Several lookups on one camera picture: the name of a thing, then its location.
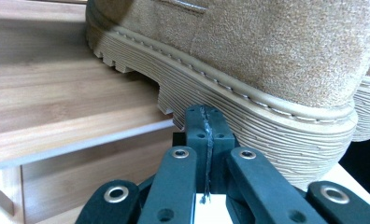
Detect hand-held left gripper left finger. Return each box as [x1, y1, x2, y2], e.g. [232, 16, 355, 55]
[184, 105, 211, 194]

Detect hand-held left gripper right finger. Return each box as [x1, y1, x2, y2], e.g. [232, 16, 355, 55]
[204, 105, 237, 194]

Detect wooden shoe rack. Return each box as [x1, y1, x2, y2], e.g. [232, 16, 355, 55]
[0, 0, 370, 224]

